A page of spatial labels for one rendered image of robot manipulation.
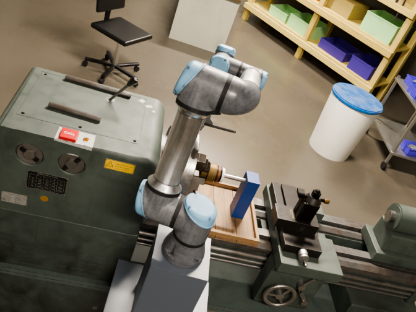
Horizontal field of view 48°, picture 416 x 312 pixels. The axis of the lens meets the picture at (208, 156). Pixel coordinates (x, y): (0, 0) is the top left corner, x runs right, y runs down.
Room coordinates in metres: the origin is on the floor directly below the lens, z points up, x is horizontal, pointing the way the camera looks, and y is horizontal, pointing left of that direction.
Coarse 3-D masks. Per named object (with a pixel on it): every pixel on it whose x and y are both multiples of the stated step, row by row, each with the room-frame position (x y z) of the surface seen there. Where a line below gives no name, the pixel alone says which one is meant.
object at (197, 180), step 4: (196, 176) 1.63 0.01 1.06; (196, 180) 1.62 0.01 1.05; (200, 180) 1.63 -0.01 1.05; (204, 180) 1.64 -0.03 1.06; (192, 184) 1.61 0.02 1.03; (196, 184) 1.62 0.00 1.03; (192, 188) 1.60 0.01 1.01; (196, 188) 1.61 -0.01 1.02; (188, 192) 1.59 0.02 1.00; (192, 192) 1.60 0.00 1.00
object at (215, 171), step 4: (212, 164) 1.68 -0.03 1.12; (216, 164) 1.69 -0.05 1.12; (212, 168) 1.65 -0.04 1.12; (216, 168) 1.66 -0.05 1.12; (220, 168) 1.68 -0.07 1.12; (200, 172) 1.68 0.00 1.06; (204, 172) 1.64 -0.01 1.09; (212, 172) 1.64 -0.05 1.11; (216, 172) 1.65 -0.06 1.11; (220, 172) 1.66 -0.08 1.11; (200, 176) 1.64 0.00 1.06; (204, 176) 1.64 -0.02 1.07; (208, 176) 1.63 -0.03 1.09; (212, 176) 1.64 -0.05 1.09; (216, 176) 1.65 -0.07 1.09; (220, 176) 1.65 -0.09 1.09; (208, 180) 1.64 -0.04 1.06; (212, 180) 1.64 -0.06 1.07; (216, 180) 1.65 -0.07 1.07
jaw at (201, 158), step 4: (192, 152) 1.57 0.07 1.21; (196, 152) 1.58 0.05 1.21; (192, 156) 1.56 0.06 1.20; (196, 156) 1.57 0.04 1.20; (200, 156) 1.59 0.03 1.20; (204, 156) 1.60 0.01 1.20; (200, 160) 1.57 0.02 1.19; (204, 160) 1.58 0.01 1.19; (208, 160) 1.63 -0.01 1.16; (196, 164) 1.59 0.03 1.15; (200, 164) 1.59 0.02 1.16; (204, 164) 1.61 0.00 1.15; (208, 164) 1.64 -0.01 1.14; (196, 168) 1.62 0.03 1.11; (200, 168) 1.61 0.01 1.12; (204, 168) 1.61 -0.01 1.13; (208, 168) 1.63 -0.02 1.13; (208, 172) 1.63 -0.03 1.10
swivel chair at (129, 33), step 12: (108, 0) 4.15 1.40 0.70; (120, 0) 4.31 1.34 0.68; (108, 12) 4.21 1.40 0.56; (96, 24) 4.01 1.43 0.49; (108, 24) 4.12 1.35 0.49; (120, 24) 4.23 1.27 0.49; (132, 24) 4.34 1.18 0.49; (108, 36) 3.94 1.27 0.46; (120, 36) 3.97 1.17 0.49; (132, 36) 4.08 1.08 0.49; (144, 36) 4.18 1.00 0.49; (120, 48) 4.14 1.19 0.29; (96, 60) 4.09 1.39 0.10; (108, 72) 3.95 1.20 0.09
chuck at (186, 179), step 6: (198, 138) 1.65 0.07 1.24; (198, 144) 1.61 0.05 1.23; (198, 150) 1.59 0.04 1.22; (192, 162) 1.54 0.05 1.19; (186, 168) 1.51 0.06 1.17; (192, 168) 1.52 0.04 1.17; (186, 174) 1.51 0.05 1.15; (192, 174) 1.51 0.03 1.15; (180, 180) 1.49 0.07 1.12; (186, 180) 1.50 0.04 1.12; (192, 180) 1.51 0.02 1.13; (186, 186) 1.50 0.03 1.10; (186, 192) 1.50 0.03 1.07
